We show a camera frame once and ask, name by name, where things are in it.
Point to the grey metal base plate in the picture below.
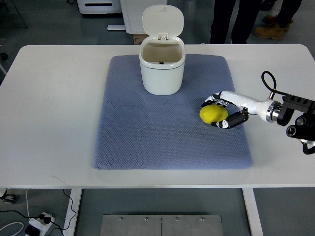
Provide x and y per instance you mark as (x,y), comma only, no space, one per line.
(161,225)

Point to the cardboard box behind bin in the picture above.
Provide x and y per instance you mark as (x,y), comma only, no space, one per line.
(139,38)

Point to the blue quilted mat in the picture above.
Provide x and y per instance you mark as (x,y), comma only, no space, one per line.
(139,130)

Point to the white table right leg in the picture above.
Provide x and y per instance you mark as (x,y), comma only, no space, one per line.
(252,212)

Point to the tan work boot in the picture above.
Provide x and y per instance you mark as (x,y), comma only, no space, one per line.
(273,29)

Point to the white table leg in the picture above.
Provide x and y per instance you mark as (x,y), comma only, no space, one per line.
(72,211)
(252,212)

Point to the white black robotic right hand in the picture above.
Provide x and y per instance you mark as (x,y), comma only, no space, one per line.
(239,108)

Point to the yellow lemon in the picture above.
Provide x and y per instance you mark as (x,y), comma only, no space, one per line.
(213,113)

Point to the white trash bin open lid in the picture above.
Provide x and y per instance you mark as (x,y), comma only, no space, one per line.
(162,54)

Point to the white appliance with slot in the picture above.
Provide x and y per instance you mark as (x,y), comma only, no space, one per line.
(99,6)

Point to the white power strip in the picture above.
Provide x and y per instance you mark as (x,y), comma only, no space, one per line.
(43,222)

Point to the white cabinet background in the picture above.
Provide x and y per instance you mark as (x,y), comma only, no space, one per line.
(132,11)

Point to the white table left leg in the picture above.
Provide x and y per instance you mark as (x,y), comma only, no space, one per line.
(72,211)

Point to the person legs right background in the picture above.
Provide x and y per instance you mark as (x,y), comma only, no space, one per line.
(284,17)

